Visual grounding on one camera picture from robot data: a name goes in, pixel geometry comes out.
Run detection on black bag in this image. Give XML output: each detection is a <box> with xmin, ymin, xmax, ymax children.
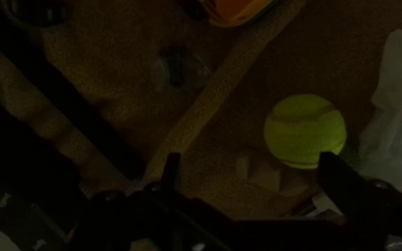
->
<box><xmin>0</xmin><ymin>90</ymin><xmax>92</xmax><ymax>251</ymax></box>

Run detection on pale paper scrap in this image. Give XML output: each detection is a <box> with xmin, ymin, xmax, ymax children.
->
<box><xmin>234</xmin><ymin>153</ymin><xmax>315</xmax><ymax>197</ymax></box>

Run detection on yellow-green tennis ball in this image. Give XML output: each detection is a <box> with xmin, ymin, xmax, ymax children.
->
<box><xmin>262</xmin><ymin>91</ymin><xmax>349</xmax><ymax>169</ymax></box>

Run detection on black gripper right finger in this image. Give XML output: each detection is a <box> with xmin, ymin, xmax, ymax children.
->
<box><xmin>316</xmin><ymin>150</ymin><xmax>389</xmax><ymax>220</ymax></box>

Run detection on white crumpled plastic bag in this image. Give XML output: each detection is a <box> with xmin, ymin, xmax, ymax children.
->
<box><xmin>353</xmin><ymin>27</ymin><xmax>402</xmax><ymax>196</ymax></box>

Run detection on orange colourful toy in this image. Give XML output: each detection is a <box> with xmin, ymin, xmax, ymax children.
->
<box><xmin>199</xmin><ymin>0</ymin><xmax>277</xmax><ymax>29</ymax></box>

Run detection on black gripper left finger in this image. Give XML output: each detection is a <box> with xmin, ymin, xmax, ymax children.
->
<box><xmin>161</xmin><ymin>150</ymin><xmax>182</xmax><ymax>188</ymax></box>

